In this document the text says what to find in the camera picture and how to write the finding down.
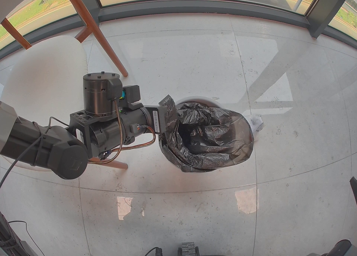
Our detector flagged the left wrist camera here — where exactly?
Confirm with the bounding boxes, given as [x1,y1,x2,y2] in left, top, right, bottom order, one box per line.
[120,84,141,110]

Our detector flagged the crumpled white paper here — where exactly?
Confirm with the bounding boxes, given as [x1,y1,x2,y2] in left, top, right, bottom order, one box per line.
[245,114,264,133]

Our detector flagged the white trash bin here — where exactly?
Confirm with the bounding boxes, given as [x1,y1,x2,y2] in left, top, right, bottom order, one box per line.
[174,96,223,110]

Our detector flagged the black plastic bag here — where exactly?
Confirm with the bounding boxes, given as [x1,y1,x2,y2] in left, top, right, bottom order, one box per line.
[158,94,255,173]

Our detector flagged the window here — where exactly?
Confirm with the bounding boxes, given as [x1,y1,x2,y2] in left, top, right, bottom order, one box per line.
[0,0,357,54]

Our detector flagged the white cushioned wooden chair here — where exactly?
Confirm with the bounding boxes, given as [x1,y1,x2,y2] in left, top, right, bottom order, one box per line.
[0,0,129,170]

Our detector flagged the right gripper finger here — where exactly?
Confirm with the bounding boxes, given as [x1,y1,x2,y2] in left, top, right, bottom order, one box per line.
[350,176,357,208]

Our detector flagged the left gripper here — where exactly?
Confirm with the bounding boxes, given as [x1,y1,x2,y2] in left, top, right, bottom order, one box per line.
[122,105,168,139]

